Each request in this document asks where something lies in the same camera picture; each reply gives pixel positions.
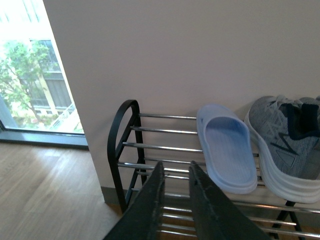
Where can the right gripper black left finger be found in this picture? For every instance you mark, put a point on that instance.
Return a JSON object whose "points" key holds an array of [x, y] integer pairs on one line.
{"points": [[141, 221]]}

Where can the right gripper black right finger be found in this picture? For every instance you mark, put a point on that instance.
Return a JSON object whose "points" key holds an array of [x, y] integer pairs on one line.
{"points": [[214, 214]]}

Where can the light blue slide slipper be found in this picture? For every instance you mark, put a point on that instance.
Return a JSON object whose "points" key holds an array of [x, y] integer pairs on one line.
{"points": [[226, 145]]}

